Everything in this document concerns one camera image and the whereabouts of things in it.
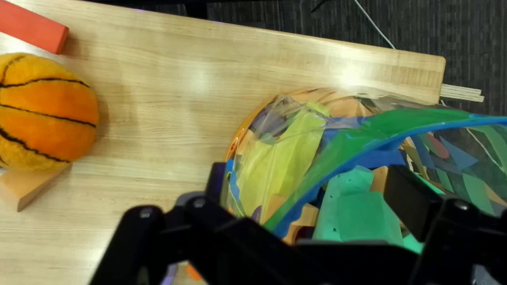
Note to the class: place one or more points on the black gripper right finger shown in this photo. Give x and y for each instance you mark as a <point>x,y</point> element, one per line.
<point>456,239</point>

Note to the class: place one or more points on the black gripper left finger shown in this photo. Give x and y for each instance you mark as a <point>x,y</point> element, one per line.
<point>223,249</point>

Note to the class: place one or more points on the red foam rectangular block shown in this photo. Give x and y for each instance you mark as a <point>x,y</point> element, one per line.
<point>32,27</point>

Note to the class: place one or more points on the clear plastic toy bag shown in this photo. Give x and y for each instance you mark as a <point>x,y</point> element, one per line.
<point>322,159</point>

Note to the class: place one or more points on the tan wooden block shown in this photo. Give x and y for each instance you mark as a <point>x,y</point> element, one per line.
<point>19,189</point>

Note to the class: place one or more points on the orange plush basketball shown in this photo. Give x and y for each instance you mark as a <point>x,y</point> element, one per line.
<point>48,114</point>

